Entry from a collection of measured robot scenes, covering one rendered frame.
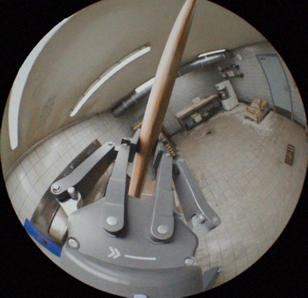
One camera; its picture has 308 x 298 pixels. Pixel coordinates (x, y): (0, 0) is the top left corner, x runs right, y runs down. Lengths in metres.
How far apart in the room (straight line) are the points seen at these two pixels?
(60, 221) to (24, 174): 0.62
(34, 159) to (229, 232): 2.81
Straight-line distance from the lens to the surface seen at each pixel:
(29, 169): 1.35
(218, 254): 2.03
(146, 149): 0.16
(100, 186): 1.66
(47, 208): 1.29
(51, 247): 1.30
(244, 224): 2.06
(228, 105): 5.23
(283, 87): 4.16
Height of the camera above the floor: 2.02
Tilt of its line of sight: 20 degrees down
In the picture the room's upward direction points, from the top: 36 degrees counter-clockwise
